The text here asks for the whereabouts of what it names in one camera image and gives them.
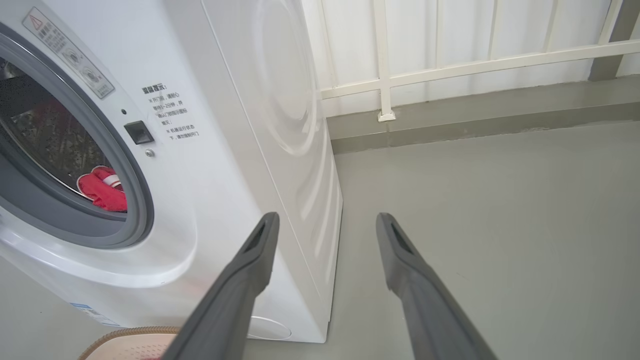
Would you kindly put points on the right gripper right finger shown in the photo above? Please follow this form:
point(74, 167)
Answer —
point(430, 310)

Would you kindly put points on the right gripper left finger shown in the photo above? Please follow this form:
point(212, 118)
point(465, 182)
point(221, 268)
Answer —
point(235, 300)

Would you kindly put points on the red and white garment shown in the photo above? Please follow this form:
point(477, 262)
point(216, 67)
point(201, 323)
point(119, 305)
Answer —
point(102, 192)

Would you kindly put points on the cream perforated laundry basket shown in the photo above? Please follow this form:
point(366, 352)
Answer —
point(130, 347)

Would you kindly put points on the grey rubber door gasket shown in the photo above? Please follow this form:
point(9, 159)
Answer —
point(135, 200)

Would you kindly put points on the white front-load washing machine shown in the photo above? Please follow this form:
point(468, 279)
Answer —
point(225, 150)

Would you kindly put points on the black door latch socket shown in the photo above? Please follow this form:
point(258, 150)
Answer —
point(138, 132)

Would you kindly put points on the round white filter cover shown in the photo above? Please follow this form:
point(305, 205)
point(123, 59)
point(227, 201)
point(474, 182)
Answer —
point(270, 330)

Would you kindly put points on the small blue-edged sticker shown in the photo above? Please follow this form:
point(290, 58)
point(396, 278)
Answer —
point(92, 313)

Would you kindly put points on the perforated steel washer drum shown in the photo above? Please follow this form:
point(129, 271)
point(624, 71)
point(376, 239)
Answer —
point(50, 135)

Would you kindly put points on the white metal railing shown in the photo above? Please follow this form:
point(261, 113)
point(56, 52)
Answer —
point(382, 60)

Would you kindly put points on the grey warning label sticker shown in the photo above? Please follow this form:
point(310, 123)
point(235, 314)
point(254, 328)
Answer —
point(67, 52)

